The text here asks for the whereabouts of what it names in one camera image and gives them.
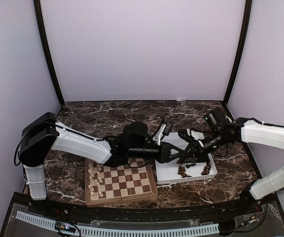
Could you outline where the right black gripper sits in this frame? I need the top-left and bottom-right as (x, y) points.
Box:
(180, 128), (226, 162)

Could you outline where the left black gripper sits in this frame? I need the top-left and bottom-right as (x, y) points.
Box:
(128, 141), (185, 163)

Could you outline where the dark chess piece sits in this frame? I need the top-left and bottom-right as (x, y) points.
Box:
(186, 163), (196, 169)

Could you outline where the white plastic tray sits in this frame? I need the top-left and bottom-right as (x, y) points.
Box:
(155, 132), (218, 185)

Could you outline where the wooden chess board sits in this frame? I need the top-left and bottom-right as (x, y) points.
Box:
(85, 158), (158, 207)

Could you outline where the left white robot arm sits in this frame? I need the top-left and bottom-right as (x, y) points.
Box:
(14, 112), (185, 215)

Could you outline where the dark chess pieces small pile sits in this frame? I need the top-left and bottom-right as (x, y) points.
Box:
(201, 161), (211, 176)

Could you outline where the white chess pieces row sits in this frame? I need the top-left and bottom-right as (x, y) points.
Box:
(87, 160), (107, 200)

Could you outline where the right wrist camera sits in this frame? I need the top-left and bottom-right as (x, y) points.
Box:
(178, 128), (204, 143)

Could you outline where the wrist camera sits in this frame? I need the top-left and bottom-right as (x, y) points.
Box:
(152, 119), (174, 145)
(178, 128), (204, 143)

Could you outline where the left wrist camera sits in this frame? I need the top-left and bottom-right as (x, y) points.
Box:
(152, 119), (174, 145)

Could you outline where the white slotted cable duct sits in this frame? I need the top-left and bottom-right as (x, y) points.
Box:
(15, 211), (219, 237)

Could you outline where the right black frame post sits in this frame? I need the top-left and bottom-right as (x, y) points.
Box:
(223, 0), (252, 106)

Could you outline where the black frame post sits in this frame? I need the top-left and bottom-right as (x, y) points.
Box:
(33, 0), (65, 107)
(223, 0), (252, 106)

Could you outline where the left black frame post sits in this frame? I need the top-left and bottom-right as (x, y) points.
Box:
(33, 0), (65, 107)

